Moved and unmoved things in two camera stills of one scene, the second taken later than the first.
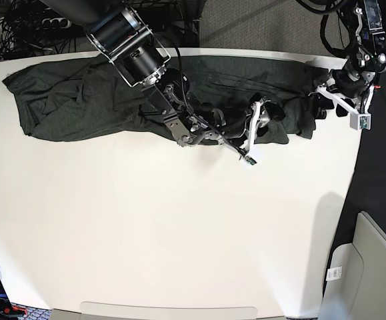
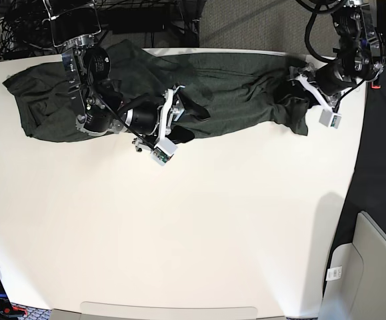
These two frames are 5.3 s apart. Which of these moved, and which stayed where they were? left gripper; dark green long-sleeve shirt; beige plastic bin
Moved: dark green long-sleeve shirt; left gripper
Stayed: beige plastic bin
